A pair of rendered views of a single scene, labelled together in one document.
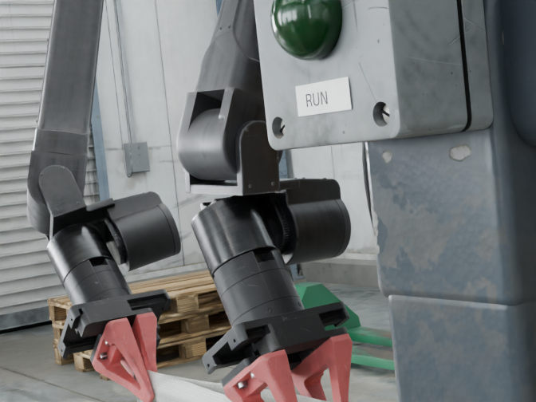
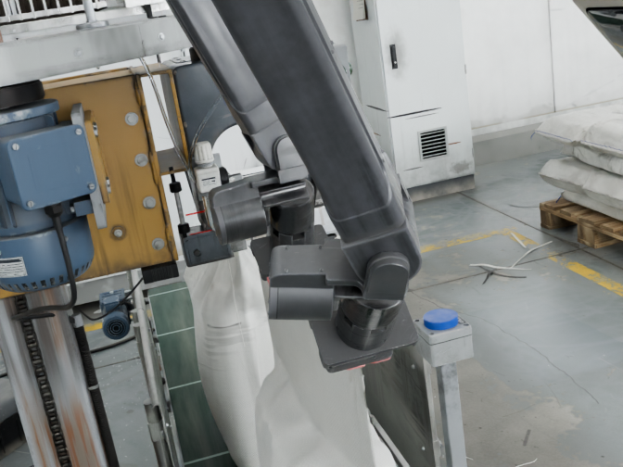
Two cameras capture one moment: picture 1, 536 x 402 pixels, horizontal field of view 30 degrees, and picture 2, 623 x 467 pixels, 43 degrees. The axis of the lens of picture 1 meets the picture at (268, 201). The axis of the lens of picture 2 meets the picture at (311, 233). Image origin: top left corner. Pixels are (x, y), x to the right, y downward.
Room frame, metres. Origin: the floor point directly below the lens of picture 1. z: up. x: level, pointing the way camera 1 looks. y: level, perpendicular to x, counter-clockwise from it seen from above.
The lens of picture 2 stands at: (1.67, 0.41, 1.43)
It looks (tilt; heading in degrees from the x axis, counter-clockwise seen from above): 17 degrees down; 202
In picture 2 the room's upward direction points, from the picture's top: 9 degrees counter-clockwise
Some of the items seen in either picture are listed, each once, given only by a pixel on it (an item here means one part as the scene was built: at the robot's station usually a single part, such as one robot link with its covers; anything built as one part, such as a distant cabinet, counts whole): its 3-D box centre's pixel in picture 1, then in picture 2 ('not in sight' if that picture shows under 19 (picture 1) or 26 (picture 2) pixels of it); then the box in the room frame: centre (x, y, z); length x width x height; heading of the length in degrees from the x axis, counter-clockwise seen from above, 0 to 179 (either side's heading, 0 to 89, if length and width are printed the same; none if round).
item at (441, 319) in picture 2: not in sight; (440, 321); (0.42, 0.11, 0.84); 0.06 x 0.06 x 0.02
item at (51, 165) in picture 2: not in sight; (46, 173); (0.84, -0.28, 1.25); 0.10 x 0.08 x 0.12; 150
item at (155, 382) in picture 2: not in sight; (157, 382); (0.14, -0.70, 0.53); 1.05 x 0.02 x 0.41; 35
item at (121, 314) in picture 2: not in sight; (120, 311); (-0.70, -1.40, 0.35); 0.30 x 0.15 x 0.15; 35
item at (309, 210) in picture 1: (269, 193); (256, 187); (0.81, 0.00, 1.20); 0.11 x 0.09 x 0.12; 127
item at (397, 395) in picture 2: not in sight; (355, 332); (-0.17, -0.26, 0.53); 1.05 x 0.02 x 0.41; 35
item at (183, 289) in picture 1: (159, 297); not in sight; (6.37, 0.76, 0.36); 1.20 x 0.82 x 0.14; 121
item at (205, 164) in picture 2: not in sight; (212, 188); (0.56, -0.20, 1.14); 0.05 x 0.04 x 0.16; 125
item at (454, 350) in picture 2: not in sight; (442, 338); (0.42, 0.11, 0.81); 0.08 x 0.08 x 0.06; 35
